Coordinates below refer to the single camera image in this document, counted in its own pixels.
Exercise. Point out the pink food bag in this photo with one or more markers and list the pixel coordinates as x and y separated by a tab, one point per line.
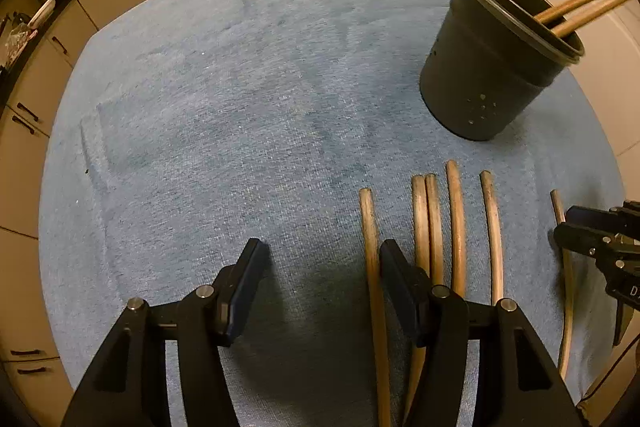
21	39

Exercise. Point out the dark grey chopstick holder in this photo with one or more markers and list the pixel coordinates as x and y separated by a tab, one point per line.
475	72

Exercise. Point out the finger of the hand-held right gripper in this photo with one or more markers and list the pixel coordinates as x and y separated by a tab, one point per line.
575	237
595	217

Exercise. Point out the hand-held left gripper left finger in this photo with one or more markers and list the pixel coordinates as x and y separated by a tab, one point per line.
242	302

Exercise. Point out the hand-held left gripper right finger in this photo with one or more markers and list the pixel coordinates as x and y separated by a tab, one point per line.
400	287

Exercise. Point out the blue towel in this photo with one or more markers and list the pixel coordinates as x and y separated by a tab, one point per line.
225	132

